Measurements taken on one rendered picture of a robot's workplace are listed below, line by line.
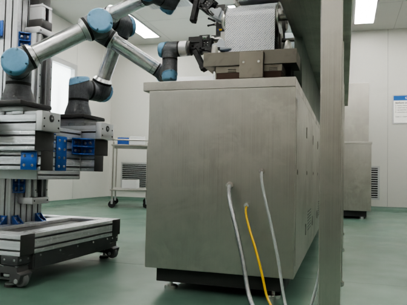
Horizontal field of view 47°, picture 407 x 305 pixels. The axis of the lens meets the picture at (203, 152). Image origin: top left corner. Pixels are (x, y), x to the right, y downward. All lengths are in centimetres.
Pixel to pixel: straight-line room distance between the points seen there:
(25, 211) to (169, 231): 93
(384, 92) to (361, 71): 49
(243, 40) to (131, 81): 652
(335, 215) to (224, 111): 78
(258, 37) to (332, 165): 104
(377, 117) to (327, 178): 642
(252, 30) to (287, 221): 91
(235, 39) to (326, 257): 124
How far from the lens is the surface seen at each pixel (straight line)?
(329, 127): 138
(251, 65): 201
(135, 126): 854
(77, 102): 276
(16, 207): 262
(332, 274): 140
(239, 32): 229
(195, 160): 198
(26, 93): 237
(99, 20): 229
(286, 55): 202
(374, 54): 795
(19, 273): 220
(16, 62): 224
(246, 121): 193
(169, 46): 234
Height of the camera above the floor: 51
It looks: 3 degrees up
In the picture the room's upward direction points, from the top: 1 degrees clockwise
